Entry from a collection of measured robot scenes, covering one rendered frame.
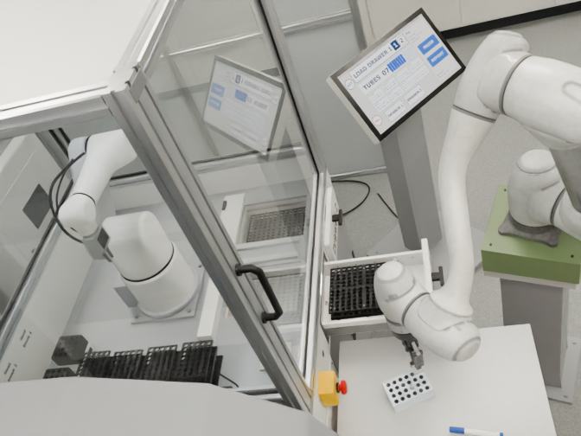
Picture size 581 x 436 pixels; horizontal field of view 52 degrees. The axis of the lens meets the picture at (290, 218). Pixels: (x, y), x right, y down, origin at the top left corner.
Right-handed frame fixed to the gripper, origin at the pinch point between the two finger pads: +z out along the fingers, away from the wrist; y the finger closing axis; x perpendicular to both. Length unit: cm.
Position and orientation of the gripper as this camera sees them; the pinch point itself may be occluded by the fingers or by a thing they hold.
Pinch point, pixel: (415, 362)
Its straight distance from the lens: 179.4
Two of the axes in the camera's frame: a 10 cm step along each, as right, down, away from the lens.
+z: 2.8, 6.9, 6.7
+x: -9.2, 4.0, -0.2
